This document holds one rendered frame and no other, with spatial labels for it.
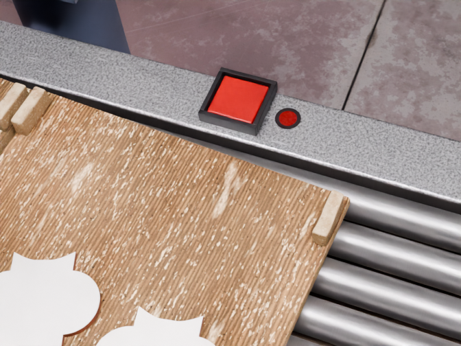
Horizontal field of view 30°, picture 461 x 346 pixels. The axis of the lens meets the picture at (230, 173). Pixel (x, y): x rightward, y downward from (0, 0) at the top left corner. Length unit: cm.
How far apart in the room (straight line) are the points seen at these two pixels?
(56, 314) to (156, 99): 31
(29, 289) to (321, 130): 39
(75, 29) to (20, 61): 34
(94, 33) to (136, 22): 92
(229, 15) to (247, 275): 156
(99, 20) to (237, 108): 52
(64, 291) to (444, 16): 167
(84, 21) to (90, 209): 57
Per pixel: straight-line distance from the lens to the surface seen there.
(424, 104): 223
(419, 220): 99
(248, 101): 106
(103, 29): 154
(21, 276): 97
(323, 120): 106
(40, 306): 95
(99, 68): 115
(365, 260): 97
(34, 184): 104
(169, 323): 91
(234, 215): 97
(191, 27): 241
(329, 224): 92
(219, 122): 105
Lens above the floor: 177
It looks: 57 degrees down
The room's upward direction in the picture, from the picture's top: 9 degrees counter-clockwise
